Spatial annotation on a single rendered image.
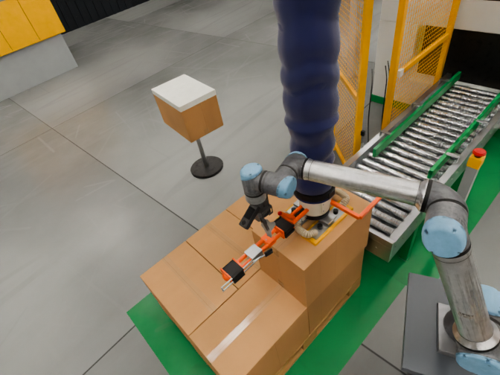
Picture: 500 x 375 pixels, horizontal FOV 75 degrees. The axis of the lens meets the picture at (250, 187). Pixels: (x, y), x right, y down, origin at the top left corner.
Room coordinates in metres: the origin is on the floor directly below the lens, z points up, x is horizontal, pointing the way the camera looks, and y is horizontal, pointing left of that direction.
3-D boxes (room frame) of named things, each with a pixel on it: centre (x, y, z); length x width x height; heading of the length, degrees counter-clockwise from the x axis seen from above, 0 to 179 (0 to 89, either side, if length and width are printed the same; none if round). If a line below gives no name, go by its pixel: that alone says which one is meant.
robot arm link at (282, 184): (0.93, -0.11, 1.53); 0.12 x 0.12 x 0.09; 53
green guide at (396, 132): (2.54, -1.71, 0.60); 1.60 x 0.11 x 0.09; 125
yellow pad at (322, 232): (1.15, -0.39, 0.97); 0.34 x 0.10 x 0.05; 125
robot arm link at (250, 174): (0.99, -0.02, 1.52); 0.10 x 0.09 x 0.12; 53
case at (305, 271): (1.22, -0.31, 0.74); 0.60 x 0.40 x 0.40; 124
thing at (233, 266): (0.90, 0.17, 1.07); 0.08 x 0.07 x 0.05; 125
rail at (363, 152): (2.38, -1.38, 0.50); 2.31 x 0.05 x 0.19; 125
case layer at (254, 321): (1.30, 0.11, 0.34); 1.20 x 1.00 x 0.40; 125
